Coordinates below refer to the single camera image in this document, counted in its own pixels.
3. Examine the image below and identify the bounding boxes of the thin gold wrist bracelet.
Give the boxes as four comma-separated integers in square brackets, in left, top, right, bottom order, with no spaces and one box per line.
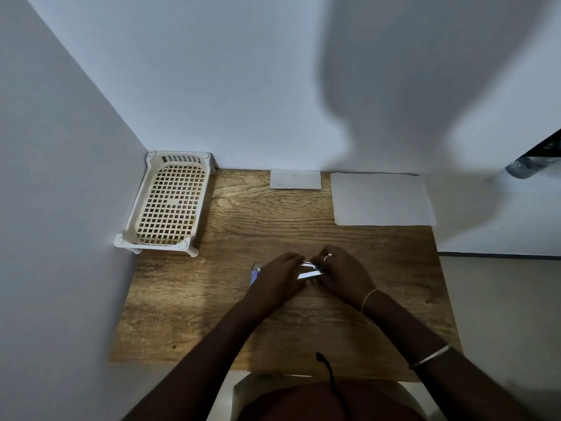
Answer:
[361,288,383,314]

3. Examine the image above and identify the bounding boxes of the crumpled silver object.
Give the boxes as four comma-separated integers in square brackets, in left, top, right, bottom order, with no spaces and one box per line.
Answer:
[505,155,561,180]

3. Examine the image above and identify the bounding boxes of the silver bangle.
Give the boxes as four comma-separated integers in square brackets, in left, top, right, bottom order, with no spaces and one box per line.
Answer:
[408,344,453,370]

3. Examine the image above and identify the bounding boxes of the white and yellow stapler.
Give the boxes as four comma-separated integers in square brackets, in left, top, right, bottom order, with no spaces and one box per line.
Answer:
[297,260,327,281]

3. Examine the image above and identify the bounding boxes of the person's right hand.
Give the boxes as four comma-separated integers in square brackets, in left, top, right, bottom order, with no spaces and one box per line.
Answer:
[310,245,378,310]

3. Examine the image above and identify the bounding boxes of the white chair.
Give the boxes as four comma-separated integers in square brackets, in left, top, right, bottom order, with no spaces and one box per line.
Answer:
[208,371,444,421]

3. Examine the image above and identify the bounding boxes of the person's left hand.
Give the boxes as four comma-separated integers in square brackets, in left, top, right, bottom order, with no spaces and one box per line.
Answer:
[245,253,306,310]

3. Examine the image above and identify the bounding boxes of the large white paper sheet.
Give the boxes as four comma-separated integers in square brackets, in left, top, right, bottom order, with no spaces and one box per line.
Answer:
[330,172,437,227]

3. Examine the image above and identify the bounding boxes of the cream plastic lattice basket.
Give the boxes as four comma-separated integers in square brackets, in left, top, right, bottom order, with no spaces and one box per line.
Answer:
[114,150,216,258]

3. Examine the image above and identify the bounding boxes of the small white papers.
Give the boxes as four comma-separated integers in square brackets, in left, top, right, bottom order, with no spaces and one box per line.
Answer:
[269,169,322,191]

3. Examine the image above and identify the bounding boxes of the reddish brown garment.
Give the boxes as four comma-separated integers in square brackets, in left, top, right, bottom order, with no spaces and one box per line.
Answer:
[238,381,426,421]

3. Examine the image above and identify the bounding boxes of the black cord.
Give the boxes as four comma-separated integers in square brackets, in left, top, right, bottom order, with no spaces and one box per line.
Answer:
[315,352,351,421]

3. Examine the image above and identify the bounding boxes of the person's right forearm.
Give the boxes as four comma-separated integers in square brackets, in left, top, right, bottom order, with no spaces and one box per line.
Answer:
[361,289,544,421]

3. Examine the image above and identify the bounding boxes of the person's left forearm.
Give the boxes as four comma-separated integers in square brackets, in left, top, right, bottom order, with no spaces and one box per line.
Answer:
[122,298,281,421]

